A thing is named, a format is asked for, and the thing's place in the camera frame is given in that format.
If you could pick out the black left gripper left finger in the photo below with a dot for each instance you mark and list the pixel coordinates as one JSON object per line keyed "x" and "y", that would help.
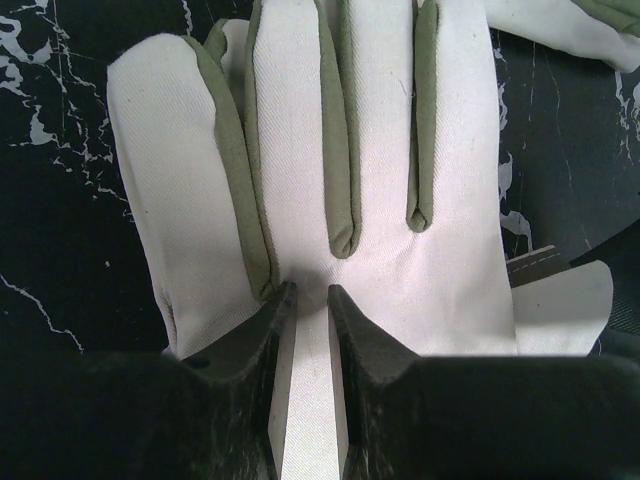
{"x": 218, "y": 414}

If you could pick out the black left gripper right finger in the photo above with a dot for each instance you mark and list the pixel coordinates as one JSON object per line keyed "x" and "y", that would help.
{"x": 403, "y": 416}

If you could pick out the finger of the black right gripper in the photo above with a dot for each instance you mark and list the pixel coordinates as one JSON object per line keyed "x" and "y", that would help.
{"x": 621, "y": 254}

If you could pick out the white glove green fingers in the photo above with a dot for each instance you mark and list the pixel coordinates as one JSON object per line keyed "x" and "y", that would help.
{"x": 601, "y": 30}

